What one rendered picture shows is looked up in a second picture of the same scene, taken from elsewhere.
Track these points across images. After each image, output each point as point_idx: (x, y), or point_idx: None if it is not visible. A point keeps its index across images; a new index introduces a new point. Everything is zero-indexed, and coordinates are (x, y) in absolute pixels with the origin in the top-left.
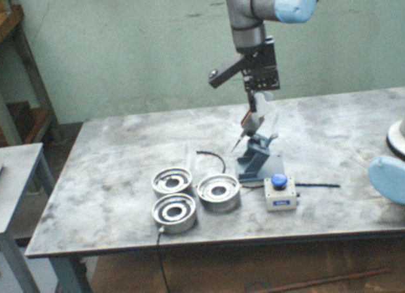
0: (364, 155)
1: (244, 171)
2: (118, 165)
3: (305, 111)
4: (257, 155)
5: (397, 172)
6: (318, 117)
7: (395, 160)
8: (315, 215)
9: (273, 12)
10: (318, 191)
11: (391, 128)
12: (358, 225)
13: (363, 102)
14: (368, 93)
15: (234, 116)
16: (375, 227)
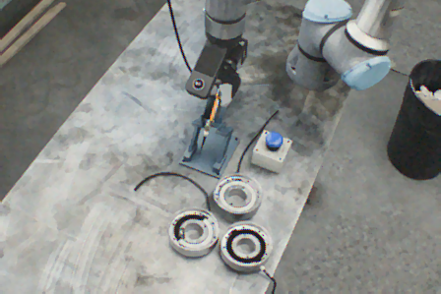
0: (246, 75)
1: (220, 162)
2: (94, 277)
3: (142, 72)
4: (228, 137)
5: (380, 66)
6: (161, 69)
7: (378, 58)
8: (303, 145)
9: None
10: (275, 127)
11: (357, 37)
12: (329, 126)
13: (166, 32)
14: (155, 22)
15: (94, 128)
16: (336, 118)
